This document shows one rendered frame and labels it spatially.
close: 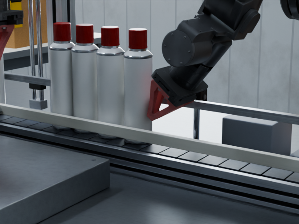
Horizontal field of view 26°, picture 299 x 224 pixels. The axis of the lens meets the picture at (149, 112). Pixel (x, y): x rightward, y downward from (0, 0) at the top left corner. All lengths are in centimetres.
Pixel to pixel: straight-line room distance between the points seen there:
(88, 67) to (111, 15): 325
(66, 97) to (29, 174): 26
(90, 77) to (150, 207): 31
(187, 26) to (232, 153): 22
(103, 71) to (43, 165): 21
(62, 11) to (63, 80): 22
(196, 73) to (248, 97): 284
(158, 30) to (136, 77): 308
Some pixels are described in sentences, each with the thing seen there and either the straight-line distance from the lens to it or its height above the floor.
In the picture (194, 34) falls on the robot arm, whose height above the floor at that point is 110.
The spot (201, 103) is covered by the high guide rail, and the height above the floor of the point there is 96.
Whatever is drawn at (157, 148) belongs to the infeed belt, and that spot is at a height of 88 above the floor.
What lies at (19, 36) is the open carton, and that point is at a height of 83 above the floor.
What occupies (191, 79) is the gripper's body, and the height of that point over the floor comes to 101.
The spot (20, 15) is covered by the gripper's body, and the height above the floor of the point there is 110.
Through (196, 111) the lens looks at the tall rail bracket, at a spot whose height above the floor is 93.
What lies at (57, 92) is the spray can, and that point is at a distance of 125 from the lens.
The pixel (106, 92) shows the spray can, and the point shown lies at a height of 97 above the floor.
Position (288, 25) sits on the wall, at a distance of 372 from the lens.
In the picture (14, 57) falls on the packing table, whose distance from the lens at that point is 287.
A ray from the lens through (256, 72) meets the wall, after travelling 385.
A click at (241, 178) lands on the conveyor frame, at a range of 103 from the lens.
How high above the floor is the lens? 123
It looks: 15 degrees down
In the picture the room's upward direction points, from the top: straight up
